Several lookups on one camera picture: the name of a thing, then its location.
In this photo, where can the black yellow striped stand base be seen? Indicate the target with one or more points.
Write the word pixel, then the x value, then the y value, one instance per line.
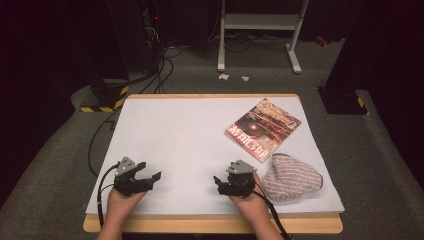
pixel 106 98

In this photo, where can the white paper scrap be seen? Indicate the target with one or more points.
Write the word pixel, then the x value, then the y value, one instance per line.
pixel 245 78
pixel 224 77

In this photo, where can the wooden table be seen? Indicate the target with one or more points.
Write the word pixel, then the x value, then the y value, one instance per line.
pixel 216 225

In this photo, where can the person's left hand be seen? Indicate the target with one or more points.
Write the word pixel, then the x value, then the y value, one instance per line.
pixel 121 203

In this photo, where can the red illustrated magazine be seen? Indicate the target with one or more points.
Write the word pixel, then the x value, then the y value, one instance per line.
pixel 263 130

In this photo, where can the black stand base yellow corner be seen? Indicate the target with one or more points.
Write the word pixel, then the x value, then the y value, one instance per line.
pixel 340 101

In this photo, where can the person's right hand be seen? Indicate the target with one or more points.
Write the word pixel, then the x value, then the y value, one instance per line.
pixel 253 206

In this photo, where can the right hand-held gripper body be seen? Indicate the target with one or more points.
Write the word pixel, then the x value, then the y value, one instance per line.
pixel 241 183

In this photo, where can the pink striped cloth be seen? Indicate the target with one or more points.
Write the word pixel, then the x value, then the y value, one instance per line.
pixel 290 178

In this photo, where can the red floor object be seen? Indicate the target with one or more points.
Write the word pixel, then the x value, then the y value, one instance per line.
pixel 321 41

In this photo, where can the black equipment rack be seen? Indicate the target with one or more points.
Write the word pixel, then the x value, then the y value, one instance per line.
pixel 150 33

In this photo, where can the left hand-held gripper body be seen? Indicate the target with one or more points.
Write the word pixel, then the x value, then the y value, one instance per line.
pixel 128 185

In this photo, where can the white metal stand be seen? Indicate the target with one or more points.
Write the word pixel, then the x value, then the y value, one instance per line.
pixel 260 21

